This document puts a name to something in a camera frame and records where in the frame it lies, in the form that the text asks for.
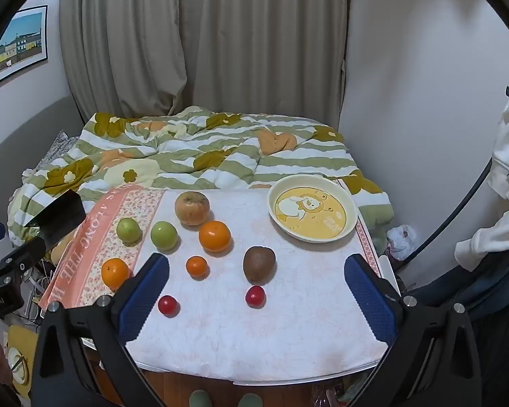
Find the brownish apple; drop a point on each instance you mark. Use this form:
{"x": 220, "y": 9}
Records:
{"x": 191, "y": 207}

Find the green round fruit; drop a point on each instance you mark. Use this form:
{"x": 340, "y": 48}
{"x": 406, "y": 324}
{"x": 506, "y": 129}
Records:
{"x": 129, "y": 230}
{"x": 164, "y": 235}

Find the yellow object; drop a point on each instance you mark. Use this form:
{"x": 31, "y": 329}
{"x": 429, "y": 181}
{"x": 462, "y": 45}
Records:
{"x": 19, "y": 364}

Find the small tangerine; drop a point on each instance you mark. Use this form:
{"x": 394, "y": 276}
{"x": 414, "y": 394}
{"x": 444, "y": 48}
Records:
{"x": 197, "y": 267}

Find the green slipper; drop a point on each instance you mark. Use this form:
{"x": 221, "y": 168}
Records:
{"x": 249, "y": 400}
{"x": 200, "y": 399}

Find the wall poster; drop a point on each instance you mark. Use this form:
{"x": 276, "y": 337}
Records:
{"x": 17, "y": 46}

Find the medium orange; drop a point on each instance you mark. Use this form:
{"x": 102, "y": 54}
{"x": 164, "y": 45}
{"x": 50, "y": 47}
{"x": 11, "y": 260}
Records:
{"x": 115, "y": 273}

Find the beige curtain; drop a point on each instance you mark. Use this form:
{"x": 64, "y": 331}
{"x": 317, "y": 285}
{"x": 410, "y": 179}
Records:
{"x": 237, "y": 51}

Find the yellow duck print plate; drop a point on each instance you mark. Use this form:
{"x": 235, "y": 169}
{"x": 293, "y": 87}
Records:
{"x": 311, "y": 214}

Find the large orange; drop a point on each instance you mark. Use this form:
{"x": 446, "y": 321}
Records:
{"x": 214, "y": 236}

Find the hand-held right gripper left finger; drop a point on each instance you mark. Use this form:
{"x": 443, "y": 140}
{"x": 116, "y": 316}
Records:
{"x": 146, "y": 296}

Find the grey patterned cloth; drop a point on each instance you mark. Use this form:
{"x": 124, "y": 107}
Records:
{"x": 57, "y": 148}

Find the white and pink tablecloth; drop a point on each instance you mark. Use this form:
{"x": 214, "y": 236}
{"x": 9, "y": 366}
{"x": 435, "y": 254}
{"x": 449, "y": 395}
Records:
{"x": 258, "y": 339}

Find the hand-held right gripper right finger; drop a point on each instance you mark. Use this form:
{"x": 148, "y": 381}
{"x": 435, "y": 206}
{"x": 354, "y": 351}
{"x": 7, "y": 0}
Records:
{"x": 371, "y": 301}

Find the red cherry tomato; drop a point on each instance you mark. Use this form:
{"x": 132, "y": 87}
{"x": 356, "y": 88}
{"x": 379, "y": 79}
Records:
{"x": 255, "y": 296}
{"x": 168, "y": 305}

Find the green striped floral blanket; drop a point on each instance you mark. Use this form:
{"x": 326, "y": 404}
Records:
{"x": 195, "y": 157}

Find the brown kiwi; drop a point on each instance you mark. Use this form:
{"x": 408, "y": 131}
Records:
{"x": 258, "y": 265}

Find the white plastic bag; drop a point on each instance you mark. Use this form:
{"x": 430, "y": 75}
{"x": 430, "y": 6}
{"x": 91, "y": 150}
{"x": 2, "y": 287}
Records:
{"x": 401, "y": 241}

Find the black curved tube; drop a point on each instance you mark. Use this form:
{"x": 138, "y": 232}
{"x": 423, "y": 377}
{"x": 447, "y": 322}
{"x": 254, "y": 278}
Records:
{"x": 487, "y": 169}

